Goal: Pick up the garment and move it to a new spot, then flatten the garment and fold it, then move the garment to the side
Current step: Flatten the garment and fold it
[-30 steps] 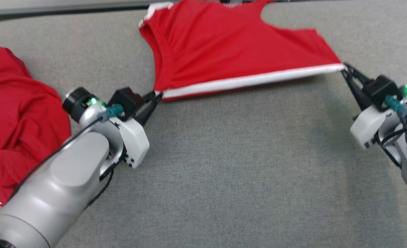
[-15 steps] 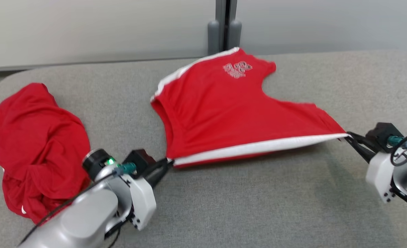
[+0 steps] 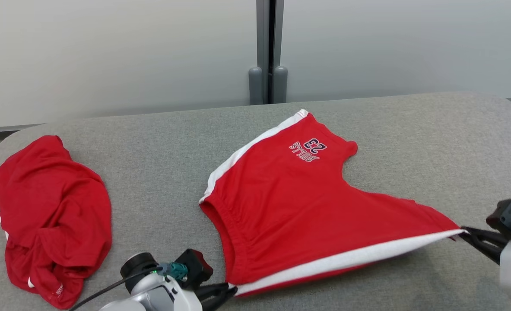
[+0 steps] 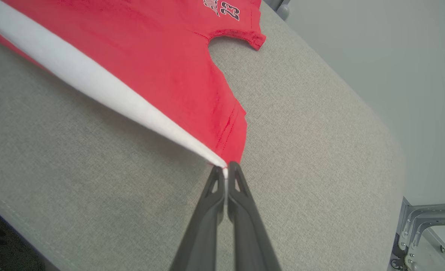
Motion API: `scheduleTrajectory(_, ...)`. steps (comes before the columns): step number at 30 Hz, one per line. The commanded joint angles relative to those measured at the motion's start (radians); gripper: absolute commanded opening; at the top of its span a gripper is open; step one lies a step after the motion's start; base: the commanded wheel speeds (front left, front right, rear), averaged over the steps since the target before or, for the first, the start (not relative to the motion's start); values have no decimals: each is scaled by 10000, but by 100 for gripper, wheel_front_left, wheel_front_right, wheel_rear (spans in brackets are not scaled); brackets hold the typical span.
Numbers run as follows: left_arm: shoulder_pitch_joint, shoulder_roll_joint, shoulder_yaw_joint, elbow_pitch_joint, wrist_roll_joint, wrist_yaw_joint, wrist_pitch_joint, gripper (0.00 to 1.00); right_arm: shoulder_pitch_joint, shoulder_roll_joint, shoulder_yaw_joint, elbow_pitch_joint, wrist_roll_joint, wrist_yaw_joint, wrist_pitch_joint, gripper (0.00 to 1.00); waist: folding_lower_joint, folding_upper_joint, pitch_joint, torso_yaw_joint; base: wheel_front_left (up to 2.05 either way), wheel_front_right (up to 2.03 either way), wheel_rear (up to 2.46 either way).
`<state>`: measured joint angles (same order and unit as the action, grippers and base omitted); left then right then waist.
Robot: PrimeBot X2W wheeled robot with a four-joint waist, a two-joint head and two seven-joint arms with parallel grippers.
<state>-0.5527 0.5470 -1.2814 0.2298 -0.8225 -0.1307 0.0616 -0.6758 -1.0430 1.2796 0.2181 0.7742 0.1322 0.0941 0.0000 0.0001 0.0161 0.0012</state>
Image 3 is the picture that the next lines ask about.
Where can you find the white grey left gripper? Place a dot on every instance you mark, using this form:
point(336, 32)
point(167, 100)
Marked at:
point(169, 298)

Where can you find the red shorts with white stripe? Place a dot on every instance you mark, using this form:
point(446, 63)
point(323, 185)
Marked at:
point(290, 207)

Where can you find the red jersey with white sleeves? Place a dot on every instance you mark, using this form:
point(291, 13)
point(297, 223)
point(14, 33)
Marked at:
point(52, 207)

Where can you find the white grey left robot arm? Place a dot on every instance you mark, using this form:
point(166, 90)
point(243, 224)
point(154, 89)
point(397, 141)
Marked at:
point(136, 265)

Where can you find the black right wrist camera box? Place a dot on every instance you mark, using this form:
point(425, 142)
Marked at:
point(508, 218)

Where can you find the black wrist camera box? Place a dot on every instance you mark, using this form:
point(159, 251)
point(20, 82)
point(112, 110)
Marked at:
point(508, 218)
point(195, 268)

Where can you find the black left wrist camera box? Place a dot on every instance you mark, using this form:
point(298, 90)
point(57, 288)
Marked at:
point(195, 268)

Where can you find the grey partition post with feet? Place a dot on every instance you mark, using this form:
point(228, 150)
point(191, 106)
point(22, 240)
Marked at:
point(261, 52)

